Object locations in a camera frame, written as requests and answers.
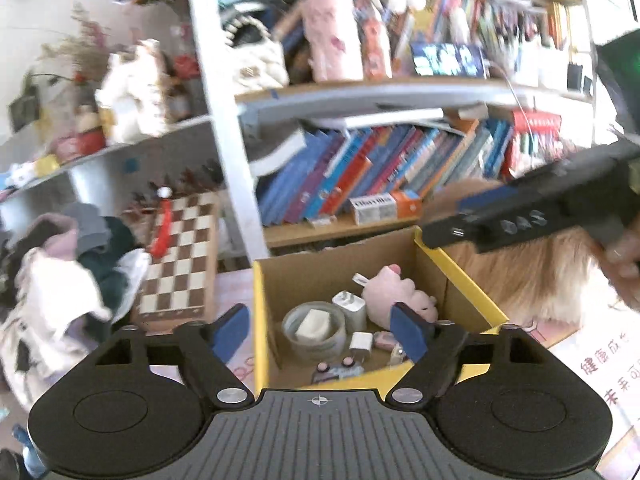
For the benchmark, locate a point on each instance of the white figurine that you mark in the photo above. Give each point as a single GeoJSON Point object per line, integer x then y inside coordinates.
{"type": "Point", "coordinates": [132, 95]}

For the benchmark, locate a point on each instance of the phone showing video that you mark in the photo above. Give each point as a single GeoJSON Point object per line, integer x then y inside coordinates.
{"type": "Point", "coordinates": [447, 60]}

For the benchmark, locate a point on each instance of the dried flower bunch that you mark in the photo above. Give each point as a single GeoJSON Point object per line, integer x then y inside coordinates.
{"type": "Point", "coordinates": [80, 45]}

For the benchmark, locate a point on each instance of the white charger with prongs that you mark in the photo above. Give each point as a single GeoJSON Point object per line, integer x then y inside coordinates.
{"type": "Point", "coordinates": [350, 310]}

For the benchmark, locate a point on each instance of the white pen cup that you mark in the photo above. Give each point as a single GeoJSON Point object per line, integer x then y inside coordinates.
{"type": "Point", "coordinates": [552, 67]}

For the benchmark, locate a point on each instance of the blue water bottle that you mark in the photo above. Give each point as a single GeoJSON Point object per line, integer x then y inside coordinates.
{"type": "Point", "coordinates": [24, 452]}

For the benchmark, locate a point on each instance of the orange fluffy cat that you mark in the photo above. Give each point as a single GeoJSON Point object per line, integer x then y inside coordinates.
{"type": "Point", "coordinates": [540, 275]}

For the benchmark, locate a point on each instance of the yellow cardboard box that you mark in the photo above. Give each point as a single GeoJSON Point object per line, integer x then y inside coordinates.
{"type": "Point", "coordinates": [280, 310]}

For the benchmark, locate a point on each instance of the orange and white small box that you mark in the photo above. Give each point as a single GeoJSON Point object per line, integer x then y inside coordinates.
{"type": "Point", "coordinates": [380, 207]}

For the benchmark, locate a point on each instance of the red tassel ornament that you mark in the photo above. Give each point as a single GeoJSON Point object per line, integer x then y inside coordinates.
{"type": "Point", "coordinates": [161, 235]}

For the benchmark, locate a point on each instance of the pink checked tablecloth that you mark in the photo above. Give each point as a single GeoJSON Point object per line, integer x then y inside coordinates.
{"type": "Point", "coordinates": [590, 360]}

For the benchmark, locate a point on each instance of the red boxed book set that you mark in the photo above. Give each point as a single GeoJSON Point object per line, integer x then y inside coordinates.
{"type": "Point", "coordinates": [532, 140]}

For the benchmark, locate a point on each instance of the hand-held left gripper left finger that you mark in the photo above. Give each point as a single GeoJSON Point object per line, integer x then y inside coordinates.
{"type": "Point", "coordinates": [232, 327]}

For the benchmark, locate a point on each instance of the pile of clothes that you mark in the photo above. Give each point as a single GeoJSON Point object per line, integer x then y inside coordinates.
{"type": "Point", "coordinates": [55, 285]}

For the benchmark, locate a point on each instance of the row of colourful slanted books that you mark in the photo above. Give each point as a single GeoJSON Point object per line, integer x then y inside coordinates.
{"type": "Point", "coordinates": [350, 170]}

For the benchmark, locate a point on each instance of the pink retractable eraser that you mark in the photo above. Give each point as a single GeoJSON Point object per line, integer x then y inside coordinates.
{"type": "Point", "coordinates": [384, 340]}

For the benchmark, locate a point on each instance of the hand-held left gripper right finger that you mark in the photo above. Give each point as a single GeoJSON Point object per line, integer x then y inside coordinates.
{"type": "Point", "coordinates": [410, 328]}

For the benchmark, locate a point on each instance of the pink pig plush toy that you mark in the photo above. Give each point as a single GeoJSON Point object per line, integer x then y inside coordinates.
{"type": "Point", "coordinates": [395, 287]}

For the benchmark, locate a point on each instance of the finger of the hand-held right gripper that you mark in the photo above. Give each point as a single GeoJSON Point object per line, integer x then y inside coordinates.
{"type": "Point", "coordinates": [450, 232]}
{"type": "Point", "coordinates": [487, 200]}

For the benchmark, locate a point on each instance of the wooden chessboard box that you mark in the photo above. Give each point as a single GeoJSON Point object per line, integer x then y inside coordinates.
{"type": "Point", "coordinates": [180, 270]}

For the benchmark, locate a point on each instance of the row of upright shelf books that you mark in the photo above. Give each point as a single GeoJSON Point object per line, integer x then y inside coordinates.
{"type": "Point", "coordinates": [475, 15]}

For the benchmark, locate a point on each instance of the white adapter block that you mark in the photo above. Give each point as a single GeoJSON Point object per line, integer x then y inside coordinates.
{"type": "Point", "coordinates": [312, 325]}

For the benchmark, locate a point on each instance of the white flat book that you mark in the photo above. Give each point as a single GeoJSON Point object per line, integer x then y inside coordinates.
{"type": "Point", "coordinates": [380, 119]}

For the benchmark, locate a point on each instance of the pink printed tumbler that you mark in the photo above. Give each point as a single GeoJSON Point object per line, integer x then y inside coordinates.
{"type": "Point", "coordinates": [332, 40]}

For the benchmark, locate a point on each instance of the orange bottle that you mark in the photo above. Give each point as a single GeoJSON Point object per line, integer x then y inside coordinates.
{"type": "Point", "coordinates": [377, 50]}

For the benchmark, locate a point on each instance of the red mushroom figure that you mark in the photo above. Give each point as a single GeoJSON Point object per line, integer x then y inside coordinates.
{"type": "Point", "coordinates": [85, 142]}

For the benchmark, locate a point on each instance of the person's right hand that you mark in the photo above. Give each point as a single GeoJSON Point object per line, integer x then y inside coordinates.
{"type": "Point", "coordinates": [622, 270]}

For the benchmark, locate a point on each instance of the white quilted handbag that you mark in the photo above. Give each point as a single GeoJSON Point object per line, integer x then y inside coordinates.
{"type": "Point", "coordinates": [260, 67]}

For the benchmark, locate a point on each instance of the white bookshelf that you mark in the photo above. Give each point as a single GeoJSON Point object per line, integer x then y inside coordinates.
{"type": "Point", "coordinates": [225, 135]}

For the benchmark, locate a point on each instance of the grey curved shelf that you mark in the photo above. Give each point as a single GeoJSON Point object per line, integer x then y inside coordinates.
{"type": "Point", "coordinates": [100, 175]}

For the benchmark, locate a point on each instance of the clear tape roll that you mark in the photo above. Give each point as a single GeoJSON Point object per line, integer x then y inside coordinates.
{"type": "Point", "coordinates": [320, 348]}

